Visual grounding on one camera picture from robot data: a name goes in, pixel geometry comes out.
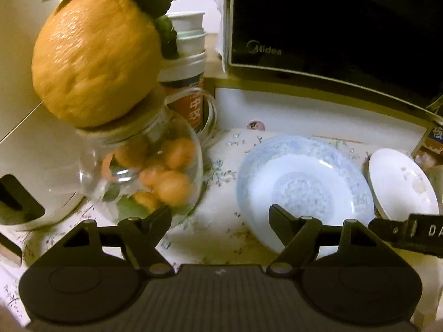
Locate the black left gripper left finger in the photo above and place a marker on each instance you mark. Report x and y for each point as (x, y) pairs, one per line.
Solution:
(124, 250)

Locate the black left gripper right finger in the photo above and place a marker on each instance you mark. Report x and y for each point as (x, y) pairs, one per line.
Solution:
(304, 236)

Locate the white rose print plate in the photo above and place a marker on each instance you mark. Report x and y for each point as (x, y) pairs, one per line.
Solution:
(399, 186)

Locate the blue patterned plate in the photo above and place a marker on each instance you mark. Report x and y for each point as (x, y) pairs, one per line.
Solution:
(305, 176)

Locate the floral tablecloth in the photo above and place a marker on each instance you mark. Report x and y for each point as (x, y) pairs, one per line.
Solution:
(214, 233)

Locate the red walnut drink box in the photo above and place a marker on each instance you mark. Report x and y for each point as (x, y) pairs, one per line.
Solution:
(428, 153)

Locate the glass jar of kumquats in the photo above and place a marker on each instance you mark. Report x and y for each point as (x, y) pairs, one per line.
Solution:
(149, 158)

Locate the white Changhong appliance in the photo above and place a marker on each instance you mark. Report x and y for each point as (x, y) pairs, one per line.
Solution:
(39, 153)

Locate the stacked paper cups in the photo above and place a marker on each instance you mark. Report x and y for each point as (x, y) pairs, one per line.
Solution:
(187, 71)

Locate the large orange citrus fruit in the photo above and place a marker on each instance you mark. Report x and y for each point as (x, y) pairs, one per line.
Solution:
(94, 60)

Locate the black Midea microwave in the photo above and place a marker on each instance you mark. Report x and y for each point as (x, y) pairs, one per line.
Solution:
(392, 47)

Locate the white table frame shelf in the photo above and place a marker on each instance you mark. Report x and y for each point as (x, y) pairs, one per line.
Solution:
(281, 108)

